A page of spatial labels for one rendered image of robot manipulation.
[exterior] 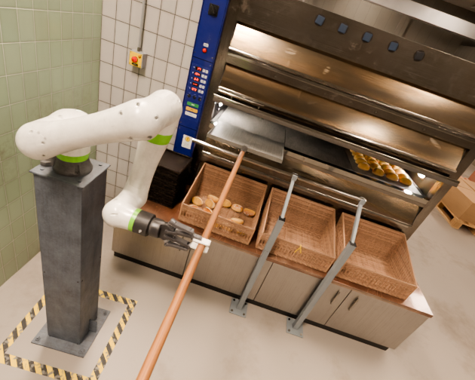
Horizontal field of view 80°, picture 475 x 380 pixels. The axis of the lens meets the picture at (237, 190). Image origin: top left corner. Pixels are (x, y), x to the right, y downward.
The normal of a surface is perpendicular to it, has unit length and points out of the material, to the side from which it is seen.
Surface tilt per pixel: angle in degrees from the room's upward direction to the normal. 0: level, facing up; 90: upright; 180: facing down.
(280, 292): 90
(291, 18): 90
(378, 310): 90
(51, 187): 90
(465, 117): 70
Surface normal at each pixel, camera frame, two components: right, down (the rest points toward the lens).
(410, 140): -0.06, 0.18
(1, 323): 0.29, -0.81
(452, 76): -0.16, 0.48
